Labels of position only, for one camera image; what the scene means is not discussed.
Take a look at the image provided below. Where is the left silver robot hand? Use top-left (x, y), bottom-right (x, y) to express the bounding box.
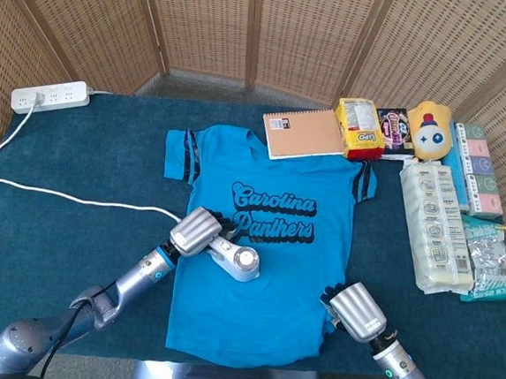
top-left (167, 203), bottom-right (239, 262)

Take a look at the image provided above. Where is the blue Carolina Panthers t-shirt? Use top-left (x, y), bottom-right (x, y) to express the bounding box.
top-left (146, 119), bottom-right (382, 379)

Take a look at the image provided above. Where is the brown spiral notebook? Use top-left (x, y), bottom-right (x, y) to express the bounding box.
top-left (259, 102), bottom-right (350, 166)

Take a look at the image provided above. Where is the white handheld steamer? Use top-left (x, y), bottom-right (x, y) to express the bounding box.
top-left (203, 231), bottom-right (264, 284)

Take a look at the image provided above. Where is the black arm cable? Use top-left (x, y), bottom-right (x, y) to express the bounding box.
top-left (39, 284), bottom-right (112, 379)

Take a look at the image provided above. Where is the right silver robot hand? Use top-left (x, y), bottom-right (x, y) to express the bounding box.
top-left (317, 278), bottom-right (391, 346)

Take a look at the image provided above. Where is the white power strip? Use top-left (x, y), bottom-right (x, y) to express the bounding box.
top-left (10, 74), bottom-right (93, 121)

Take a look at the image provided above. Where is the black snack packet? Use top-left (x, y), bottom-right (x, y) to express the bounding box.
top-left (373, 104), bottom-right (419, 160)

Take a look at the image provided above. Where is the woven rattan folding screen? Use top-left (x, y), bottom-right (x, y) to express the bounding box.
top-left (0, 0), bottom-right (506, 248)

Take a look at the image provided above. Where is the long white tissue pack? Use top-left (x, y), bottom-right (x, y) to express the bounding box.
top-left (389, 160), bottom-right (485, 299)

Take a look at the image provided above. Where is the yellow Lipo snack pack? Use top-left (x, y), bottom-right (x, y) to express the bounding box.
top-left (330, 95), bottom-right (389, 163)

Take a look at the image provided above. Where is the dark blue table cloth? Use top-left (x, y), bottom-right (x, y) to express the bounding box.
top-left (0, 81), bottom-right (506, 379)

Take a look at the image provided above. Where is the yellow plush toy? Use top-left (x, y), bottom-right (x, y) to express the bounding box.
top-left (404, 99), bottom-right (459, 164)

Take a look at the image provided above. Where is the pastel tissue multi-pack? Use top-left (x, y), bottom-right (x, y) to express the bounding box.
top-left (436, 120), bottom-right (506, 221)

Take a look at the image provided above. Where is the silver teal snack bag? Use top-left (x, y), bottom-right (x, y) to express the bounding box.
top-left (453, 214), bottom-right (506, 307)

